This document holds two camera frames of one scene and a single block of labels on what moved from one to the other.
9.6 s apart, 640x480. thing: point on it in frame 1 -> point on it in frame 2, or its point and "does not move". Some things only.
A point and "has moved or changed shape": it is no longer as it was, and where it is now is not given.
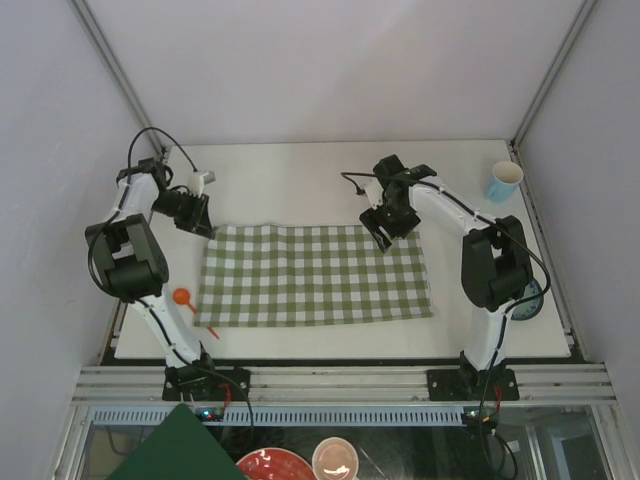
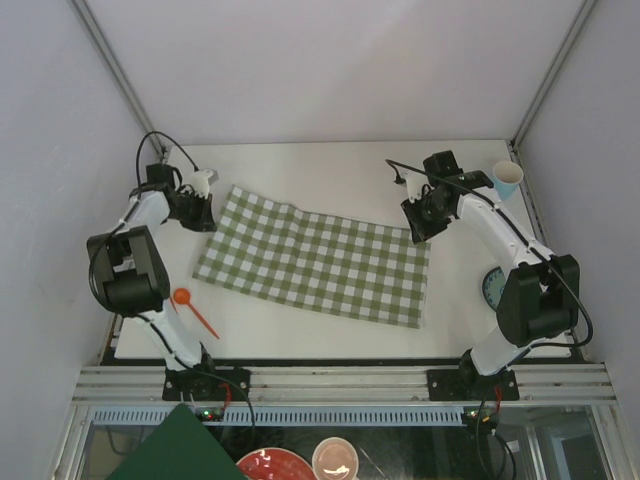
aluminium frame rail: [587, 385] does not move
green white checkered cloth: [293, 274] has moved or changed shape
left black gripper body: [186, 209] does not move
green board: [180, 447] does not move
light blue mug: [506, 177] does not move
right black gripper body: [395, 220] -> [426, 215]
